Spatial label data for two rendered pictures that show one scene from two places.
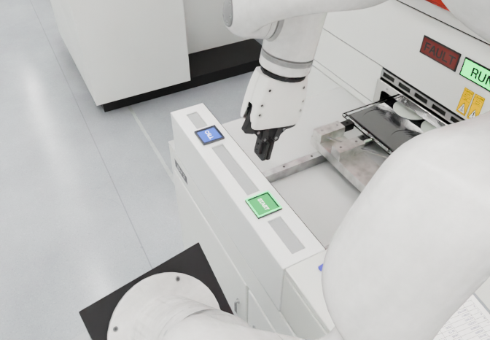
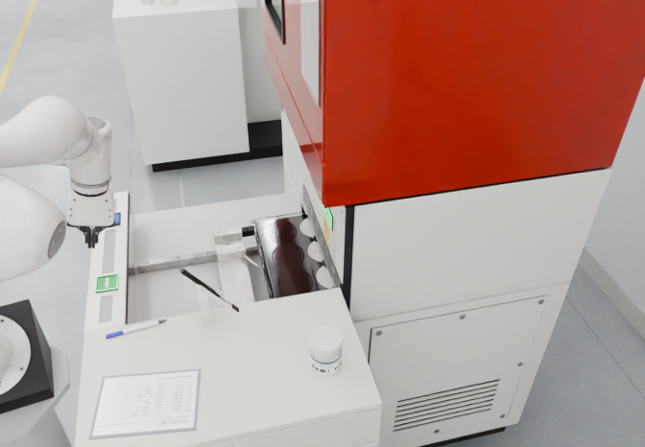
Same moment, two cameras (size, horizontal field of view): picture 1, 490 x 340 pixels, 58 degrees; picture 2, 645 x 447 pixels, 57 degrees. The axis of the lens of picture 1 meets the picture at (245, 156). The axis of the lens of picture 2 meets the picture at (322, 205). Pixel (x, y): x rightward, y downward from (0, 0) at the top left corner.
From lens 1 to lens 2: 98 cm
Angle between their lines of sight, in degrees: 11
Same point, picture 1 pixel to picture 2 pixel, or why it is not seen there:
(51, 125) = not seen: hidden behind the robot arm
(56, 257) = (49, 308)
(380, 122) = (278, 233)
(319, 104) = (260, 206)
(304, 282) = (89, 343)
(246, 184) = (109, 265)
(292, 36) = (76, 167)
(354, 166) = (226, 269)
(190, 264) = (17, 313)
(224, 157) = (109, 240)
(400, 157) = not seen: outside the picture
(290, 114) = (100, 218)
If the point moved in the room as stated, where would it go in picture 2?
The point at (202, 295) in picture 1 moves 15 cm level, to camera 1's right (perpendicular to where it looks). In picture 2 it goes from (18, 336) to (75, 349)
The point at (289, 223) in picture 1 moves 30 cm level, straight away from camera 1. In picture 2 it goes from (114, 301) to (182, 229)
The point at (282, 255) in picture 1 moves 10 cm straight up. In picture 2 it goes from (91, 321) to (81, 293)
